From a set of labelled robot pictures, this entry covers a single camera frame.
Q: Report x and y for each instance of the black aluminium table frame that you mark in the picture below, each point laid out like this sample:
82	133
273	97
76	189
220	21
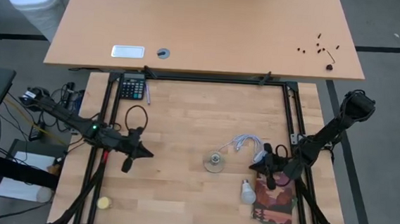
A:
223	81

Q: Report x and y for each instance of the black calculator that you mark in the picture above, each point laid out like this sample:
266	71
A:
132	86

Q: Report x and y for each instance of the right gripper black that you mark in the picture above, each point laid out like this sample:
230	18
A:
275	165

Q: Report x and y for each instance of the black bar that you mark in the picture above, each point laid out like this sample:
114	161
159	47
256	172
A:
5	169

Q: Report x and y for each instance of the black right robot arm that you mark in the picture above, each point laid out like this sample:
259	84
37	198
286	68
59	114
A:
329	130

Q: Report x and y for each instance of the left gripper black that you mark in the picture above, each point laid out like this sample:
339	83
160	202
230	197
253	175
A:
132	146

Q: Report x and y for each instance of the round grey desk grommet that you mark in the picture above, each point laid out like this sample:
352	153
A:
163	53

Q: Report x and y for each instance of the white lightbulb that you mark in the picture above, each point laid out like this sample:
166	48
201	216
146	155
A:
248	194

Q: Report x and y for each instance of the pale purple pen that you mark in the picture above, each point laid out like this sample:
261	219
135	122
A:
147	94

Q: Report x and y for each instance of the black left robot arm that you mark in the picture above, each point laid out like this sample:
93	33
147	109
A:
69	117

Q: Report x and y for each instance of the yellow round disc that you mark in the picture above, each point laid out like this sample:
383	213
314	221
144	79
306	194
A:
104	202

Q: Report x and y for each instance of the light wooden desk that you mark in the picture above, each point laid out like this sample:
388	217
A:
206	27

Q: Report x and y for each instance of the small black knob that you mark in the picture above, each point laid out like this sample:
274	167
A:
329	67

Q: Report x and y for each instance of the black desk clamp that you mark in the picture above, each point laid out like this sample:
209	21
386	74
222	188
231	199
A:
150	72
265	78

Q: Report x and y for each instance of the landscape illustrated book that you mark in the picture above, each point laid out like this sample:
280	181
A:
274	205

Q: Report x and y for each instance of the black power adapter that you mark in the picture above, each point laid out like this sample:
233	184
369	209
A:
36	134

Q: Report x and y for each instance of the silver rectangular desk plate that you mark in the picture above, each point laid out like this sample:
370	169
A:
127	52

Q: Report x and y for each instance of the white sheet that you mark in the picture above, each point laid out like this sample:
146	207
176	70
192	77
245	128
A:
21	193

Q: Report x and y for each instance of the black allen key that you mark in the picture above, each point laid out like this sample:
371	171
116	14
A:
331	57

